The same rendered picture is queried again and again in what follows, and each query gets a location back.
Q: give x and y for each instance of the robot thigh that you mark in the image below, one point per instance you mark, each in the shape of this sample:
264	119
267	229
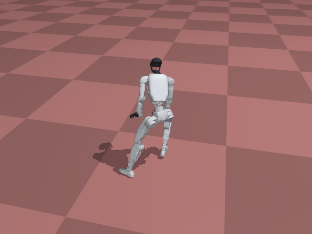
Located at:
143	129
170	117

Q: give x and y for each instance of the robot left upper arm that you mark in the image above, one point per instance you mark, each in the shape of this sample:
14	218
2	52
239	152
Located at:
142	87

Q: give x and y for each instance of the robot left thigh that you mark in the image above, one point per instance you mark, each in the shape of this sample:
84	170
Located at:
143	129

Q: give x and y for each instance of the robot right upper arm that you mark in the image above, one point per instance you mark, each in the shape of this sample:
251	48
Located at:
170	88

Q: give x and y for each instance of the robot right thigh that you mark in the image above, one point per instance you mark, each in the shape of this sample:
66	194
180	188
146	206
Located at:
170	117

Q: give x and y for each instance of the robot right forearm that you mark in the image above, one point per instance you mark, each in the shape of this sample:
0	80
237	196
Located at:
168	103

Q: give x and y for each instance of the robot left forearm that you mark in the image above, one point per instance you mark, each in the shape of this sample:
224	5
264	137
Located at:
139	107

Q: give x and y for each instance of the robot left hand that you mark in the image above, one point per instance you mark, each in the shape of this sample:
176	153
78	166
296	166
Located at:
134	114

